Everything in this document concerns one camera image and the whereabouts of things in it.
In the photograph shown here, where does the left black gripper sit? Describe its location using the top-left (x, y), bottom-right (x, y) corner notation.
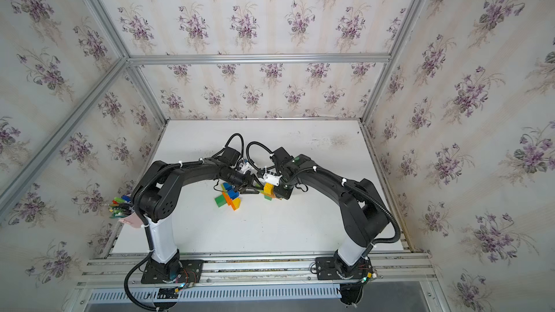
top-left (220, 168), bottom-right (264, 194)

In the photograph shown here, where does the blue square lego brick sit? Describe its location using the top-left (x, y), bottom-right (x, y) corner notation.
top-left (228, 189), bottom-right (240, 200)

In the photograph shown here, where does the yellow sloped lego brick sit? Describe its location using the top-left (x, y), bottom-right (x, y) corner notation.
top-left (232, 198), bottom-right (241, 211)

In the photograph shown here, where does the orange long lego brick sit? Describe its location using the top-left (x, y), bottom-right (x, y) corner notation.
top-left (222, 192), bottom-right (233, 209)

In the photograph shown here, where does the small green lego brick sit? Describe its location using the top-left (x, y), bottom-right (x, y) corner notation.
top-left (214, 195), bottom-right (227, 207)

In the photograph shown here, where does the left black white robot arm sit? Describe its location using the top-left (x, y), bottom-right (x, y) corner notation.
top-left (124, 133), bottom-right (263, 311)

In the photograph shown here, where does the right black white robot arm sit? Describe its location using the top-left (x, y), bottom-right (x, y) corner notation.
top-left (243, 141), bottom-right (401, 306)

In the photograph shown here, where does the pink pen cup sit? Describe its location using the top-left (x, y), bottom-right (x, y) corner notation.
top-left (108, 195), bottom-right (144, 229)

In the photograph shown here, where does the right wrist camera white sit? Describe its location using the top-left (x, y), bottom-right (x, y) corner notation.
top-left (262, 172), bottom-right (282, 186)

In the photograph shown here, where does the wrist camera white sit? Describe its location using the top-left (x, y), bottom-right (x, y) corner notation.
top-left (262, 172), bottom-right (282, 186)
top-left (239, 160), bottom-right (252, 174)

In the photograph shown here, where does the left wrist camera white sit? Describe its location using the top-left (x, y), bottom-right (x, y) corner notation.
top-left (239, 160), bottom-right (252, 174)

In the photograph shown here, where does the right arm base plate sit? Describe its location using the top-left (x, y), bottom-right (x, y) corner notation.
top-left (311, 256), bottom-right (374, 281)

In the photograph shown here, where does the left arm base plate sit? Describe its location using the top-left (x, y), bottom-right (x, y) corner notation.
top-left (141, 259), bottom-right (205, 284)

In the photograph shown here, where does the aluminium front rail frame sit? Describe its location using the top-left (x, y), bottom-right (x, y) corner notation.
top-left (63, 251), bottom-right (449, 311)

